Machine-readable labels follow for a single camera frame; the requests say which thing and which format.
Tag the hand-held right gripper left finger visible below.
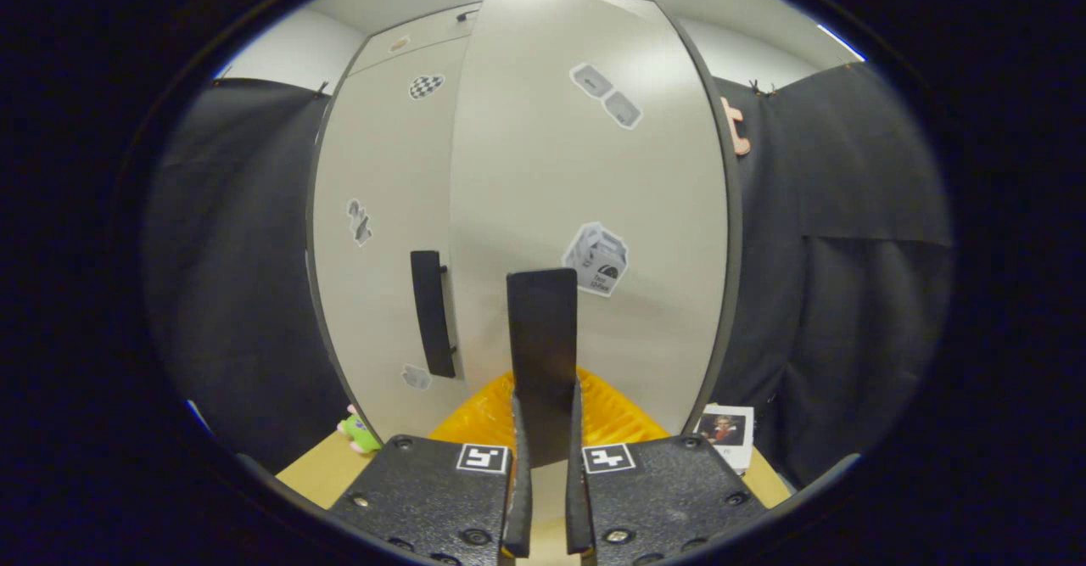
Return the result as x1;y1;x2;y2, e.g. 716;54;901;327
327;369;534;566

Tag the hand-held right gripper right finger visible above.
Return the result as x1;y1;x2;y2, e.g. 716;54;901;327
564;368;769;566

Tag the black door handle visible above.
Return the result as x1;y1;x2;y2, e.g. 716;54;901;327
507;268;579;469
411;249;459;379

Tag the grey double-door shoe cabinet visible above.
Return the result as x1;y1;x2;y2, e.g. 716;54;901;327
305;0;744;465

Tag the cabinet door with box stickers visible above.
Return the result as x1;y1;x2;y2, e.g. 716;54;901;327
448;0;731;465

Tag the cabinet door with checkered sticker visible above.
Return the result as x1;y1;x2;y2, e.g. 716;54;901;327
312;36;469;444

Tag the grey cabinet drawer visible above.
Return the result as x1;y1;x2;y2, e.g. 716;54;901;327
348;2;484;75

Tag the stack of books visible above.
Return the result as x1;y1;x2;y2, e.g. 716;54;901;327
694;405;754;475

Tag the green plush toy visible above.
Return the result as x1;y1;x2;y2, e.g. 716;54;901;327
337;405;384;455

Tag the black backdrop cloth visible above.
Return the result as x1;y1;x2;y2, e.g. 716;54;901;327
144;61;955;486

